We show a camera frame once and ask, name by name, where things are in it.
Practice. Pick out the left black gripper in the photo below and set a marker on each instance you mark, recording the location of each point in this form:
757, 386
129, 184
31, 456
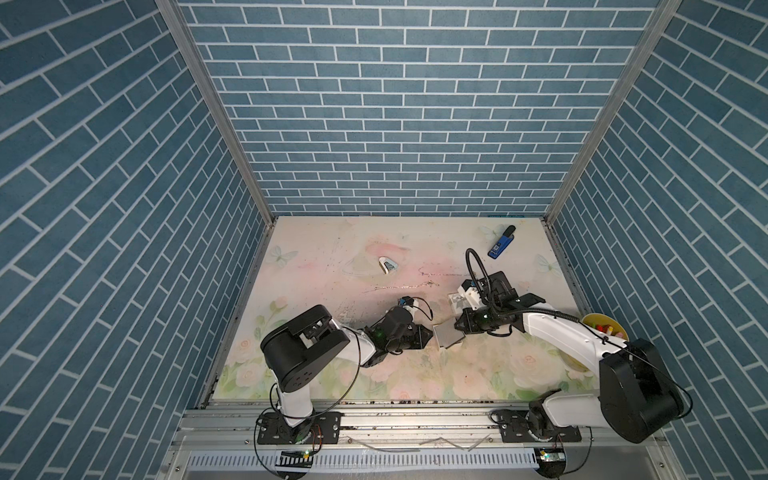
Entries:
419, 341

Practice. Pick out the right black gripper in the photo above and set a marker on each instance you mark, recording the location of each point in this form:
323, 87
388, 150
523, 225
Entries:
468, 324

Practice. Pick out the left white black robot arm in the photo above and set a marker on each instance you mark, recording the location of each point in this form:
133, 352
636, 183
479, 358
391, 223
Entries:
298, 351

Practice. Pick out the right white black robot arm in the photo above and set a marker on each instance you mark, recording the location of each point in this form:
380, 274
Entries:
636, 396

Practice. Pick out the blue black stapler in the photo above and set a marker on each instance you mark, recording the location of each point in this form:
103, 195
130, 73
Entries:
504, 240

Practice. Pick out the yellow pen cup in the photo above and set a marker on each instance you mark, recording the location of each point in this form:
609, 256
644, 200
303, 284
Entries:
606, 325

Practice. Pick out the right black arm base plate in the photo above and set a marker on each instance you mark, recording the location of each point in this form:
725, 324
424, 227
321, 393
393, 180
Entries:
522, 426

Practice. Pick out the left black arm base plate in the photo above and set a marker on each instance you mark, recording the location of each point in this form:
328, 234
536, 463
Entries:
274, 430

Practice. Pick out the aluminium front rail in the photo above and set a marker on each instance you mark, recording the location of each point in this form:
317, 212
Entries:
381, 436

